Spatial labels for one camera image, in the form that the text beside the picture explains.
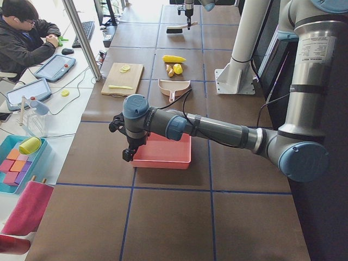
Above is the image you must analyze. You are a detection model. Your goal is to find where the light blue scoop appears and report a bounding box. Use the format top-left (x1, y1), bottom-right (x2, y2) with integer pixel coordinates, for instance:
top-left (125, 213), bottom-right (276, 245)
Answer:
top-left (29, 100), bottom-right (49, 115)

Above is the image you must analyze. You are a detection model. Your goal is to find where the yellow plastic cup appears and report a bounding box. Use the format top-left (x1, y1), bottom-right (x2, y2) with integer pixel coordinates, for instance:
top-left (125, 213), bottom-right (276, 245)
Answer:
top-left (18, 136), bottom-right (41, 155)

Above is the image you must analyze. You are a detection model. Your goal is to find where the beige plastic dustpan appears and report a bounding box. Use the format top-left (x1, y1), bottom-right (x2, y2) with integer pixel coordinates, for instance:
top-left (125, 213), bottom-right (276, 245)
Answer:
top-left (158, 79), bottom-right (191, 103)

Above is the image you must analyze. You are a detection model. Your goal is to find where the black computer mouse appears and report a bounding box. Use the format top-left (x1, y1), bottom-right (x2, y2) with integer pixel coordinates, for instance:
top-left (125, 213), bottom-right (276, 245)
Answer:
top-left (61, 48), bottom-right (74, 55)

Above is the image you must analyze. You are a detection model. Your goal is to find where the white handled black brush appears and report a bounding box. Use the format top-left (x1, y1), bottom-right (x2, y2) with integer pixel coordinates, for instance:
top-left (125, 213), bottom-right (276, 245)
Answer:
top-left (166, 22), bottom-right (198, 34)

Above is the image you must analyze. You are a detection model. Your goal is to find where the yellow toy corn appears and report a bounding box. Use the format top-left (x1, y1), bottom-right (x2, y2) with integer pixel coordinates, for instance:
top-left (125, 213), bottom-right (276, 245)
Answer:
top-left (162, 55), bottom-right (186, 64)

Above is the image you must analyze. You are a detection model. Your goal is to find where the blue cased tablet near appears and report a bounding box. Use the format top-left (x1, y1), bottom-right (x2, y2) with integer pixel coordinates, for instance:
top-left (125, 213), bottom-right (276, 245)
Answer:
top-left (6, 78), bottom-right (52, 111)

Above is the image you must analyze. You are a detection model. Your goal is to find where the aluminium frame post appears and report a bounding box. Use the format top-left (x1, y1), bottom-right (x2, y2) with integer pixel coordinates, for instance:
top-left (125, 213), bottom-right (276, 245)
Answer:
top-left (62, 0), bottom-right (102, 82)

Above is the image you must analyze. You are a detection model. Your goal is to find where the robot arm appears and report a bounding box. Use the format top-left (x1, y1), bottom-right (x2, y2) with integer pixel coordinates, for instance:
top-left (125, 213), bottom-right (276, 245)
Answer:
top-left (177, 0), bottom-right (216, 30)
top-left (109, 1), bottom-right (347, 182)

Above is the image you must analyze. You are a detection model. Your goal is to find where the seated person in black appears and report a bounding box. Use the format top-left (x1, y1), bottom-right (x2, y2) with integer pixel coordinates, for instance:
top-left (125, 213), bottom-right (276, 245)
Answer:
top-left (1, 1), bottom-right (61, 83)

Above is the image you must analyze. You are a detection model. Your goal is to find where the green toy object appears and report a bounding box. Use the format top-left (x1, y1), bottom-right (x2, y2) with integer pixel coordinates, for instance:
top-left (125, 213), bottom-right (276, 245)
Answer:
top-left (58, 36), bottom-right (69, 47)

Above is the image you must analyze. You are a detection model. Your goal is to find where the yellow lemon half toy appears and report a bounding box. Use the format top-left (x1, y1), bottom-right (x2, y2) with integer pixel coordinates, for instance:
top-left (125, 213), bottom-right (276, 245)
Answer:
top-left (61, 90), bottom-right (70, 97)

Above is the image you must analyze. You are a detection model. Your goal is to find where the teal tray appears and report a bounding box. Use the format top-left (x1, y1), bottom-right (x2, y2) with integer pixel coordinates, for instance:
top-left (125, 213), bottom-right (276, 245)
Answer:
top-left (1, 135), bottom-right (52, 194)

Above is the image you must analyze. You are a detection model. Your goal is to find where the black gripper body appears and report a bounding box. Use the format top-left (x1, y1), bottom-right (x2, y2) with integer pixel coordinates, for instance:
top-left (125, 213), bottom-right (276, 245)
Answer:
top-left (177, 0), bottom-right (194, 17)
top-left (109, 114), bottom-right (126, 134)

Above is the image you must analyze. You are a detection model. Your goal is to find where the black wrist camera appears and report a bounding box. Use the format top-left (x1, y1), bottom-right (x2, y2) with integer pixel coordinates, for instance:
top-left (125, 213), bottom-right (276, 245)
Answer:
top-left (122, 148), bottom-right (136, 162)

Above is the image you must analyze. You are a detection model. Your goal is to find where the yellow toy bell pepper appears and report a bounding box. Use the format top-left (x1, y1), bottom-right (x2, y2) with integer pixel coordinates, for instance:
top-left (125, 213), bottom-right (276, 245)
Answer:
top-left (173, 64), bottom-right (183, 75)

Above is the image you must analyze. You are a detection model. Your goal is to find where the blue cased tablet far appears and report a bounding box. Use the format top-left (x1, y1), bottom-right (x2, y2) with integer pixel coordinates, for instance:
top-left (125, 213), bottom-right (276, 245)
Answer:
top-left (34, 54), bottom-right (76, 83)

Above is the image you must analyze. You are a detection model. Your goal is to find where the red cloth roll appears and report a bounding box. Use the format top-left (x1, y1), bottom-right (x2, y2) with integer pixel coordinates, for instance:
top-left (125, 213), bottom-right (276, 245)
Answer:
top-left (1, 181), bottom-right (54, 255)

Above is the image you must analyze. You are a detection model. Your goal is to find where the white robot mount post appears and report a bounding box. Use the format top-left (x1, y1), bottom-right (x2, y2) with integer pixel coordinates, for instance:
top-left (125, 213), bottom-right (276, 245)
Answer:
top-left (215, 0), bottom-right (271, 95)

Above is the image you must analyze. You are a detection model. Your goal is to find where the blue cased tablet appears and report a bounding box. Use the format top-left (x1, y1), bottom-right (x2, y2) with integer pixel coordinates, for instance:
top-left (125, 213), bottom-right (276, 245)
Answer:
top-left (34, 54), bottom-right (76, 83)
top-left (6, 78), bottom-right (52, 111)

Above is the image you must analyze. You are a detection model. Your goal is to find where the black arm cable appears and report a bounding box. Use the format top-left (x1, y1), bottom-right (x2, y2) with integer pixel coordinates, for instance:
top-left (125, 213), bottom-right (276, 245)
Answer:
top-left (170, 88), bottom-right (202, 136)

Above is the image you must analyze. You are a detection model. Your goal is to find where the pink plastic bin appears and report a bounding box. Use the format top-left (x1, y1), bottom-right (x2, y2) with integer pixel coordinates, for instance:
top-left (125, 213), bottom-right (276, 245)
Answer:
top-left (131, 133), bottom-right (191, 170)

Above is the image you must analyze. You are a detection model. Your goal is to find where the black keyboard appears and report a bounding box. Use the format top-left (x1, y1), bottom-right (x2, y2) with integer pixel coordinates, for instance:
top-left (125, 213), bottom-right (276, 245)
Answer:
top-left (72, 21), bottom-right (95, 48)

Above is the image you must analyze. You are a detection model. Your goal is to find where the wooden cutting board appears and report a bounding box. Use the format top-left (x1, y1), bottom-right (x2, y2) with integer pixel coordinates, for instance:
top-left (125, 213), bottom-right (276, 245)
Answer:
top-left (101, 63), bottom-right (144, 97)

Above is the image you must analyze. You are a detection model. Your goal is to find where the tan toy ginger root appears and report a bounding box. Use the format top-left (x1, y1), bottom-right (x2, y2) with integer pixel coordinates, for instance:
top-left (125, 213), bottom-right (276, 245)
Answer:
top-left (166, 64), bottom-right (175, 78)

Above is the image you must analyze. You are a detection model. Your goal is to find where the yellow plastic toy knife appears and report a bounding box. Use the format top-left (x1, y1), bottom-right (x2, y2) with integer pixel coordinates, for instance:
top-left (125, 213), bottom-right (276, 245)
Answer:
top-left (108, 85), bottom-right (133, 90)

